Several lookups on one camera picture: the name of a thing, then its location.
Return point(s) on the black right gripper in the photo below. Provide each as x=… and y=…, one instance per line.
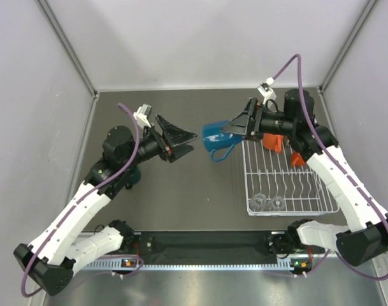
x=248, y=123

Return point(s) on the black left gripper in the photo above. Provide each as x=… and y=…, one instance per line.
x=176, y=136

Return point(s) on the large orange mug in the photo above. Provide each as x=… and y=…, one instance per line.
x=272, y=142

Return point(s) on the blue mug white interior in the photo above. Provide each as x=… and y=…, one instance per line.
x=214, y=139

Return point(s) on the dark green glass cup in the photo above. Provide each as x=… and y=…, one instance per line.
x=133, y=177

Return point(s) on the small orange cup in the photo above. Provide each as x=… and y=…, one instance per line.
x=297, y=160

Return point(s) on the clear glass cup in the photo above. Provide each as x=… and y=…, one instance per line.
x=276, y=204
x=258, y=203

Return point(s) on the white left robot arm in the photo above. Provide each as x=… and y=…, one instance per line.
x=53, y=258

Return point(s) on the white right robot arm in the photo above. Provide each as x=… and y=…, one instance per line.
x=365, y=235

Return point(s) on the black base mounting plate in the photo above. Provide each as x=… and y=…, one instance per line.
x=212, y=247

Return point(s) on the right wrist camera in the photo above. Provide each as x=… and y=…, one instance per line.
x=266, y=90

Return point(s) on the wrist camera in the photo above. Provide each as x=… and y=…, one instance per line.
x=142, y=115
x=266, y=90

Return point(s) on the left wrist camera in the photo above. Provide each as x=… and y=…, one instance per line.
x=142, y=115

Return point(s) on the white wire dish rack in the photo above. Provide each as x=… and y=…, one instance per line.
x=271, y=174

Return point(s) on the aluminium slotted cable rail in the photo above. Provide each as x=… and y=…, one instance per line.
x=279, y=264

